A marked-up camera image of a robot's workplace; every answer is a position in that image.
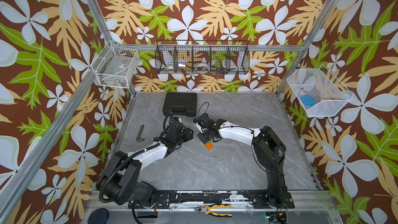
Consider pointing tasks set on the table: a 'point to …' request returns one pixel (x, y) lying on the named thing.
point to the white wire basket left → (115, 67)
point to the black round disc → (100, 215)
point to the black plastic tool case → (182, 103)
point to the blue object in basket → (308, 100)
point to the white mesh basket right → (330, 97)
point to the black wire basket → (202, 57)
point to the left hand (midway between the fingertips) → (192, 130)
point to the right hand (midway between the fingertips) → (202, 136)
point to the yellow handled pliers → (202, 209)
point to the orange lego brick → (209, 145)
